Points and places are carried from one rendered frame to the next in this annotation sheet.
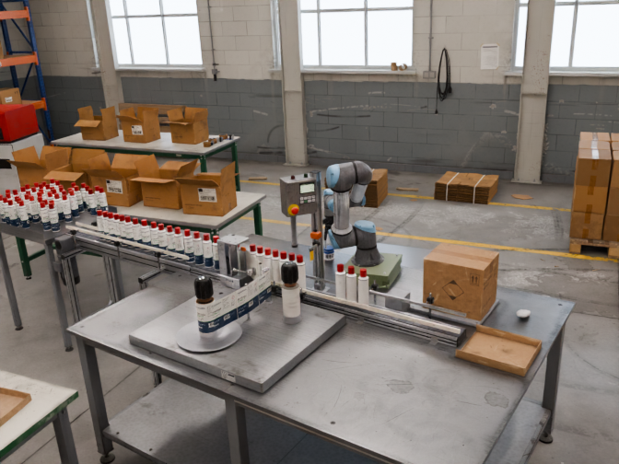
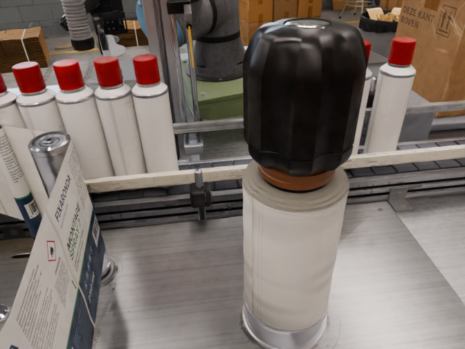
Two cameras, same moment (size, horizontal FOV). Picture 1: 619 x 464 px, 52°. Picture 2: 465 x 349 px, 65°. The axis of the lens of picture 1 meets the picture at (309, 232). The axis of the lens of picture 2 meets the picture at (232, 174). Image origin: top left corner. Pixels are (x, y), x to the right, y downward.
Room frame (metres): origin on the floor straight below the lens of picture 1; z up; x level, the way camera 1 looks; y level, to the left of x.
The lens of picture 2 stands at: (2.56, 0.30, 1.23)
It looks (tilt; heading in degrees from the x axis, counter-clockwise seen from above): 34 degrees down; 320
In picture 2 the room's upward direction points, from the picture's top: 2 degrees counter-clockwise
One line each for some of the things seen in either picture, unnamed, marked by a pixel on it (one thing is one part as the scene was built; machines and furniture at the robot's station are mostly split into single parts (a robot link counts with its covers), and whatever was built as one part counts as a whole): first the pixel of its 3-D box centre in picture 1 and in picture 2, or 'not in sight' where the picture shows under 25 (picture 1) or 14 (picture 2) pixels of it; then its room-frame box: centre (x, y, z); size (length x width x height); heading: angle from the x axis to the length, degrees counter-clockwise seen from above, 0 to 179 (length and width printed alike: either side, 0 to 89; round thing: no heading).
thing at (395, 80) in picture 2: (363, 288); (389, 104); (2.81, -0.25, 0.98); 0.05 x 0.05 x 0.20
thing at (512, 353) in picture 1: (498, 348); not in sight; (2.42, -0.81, 0.85); 0.30 x 0.26 x 0.04; 55
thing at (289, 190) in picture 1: (298, 195); not in sight; (3.12, 0.05, 1.38); 0.17 x 0.10 x 0.19; 110
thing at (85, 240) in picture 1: (137, 302); not in sight; (3.79, 1.16, 0.47); 1.17 x 0.38 x 0.94; 55
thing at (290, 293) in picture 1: (290, 292); (292, 208); (2.71, 0.10, 1.03); 0.09 x 0.09 x 0.30
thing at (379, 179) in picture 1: (356, 186); (13, 50); (7.23, -0.59, 0.16); 0.65 x 0.54 x 0.32; 70
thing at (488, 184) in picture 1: (466, 187); (124, 33); (7.18, -1.88, 0.11); 0.65 x 0.54 x 0.22; 62
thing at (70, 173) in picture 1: (75, 176); not in sight; (5.26, 1.97, 0.97); 0.44 x 0.38 x 0.37; 160
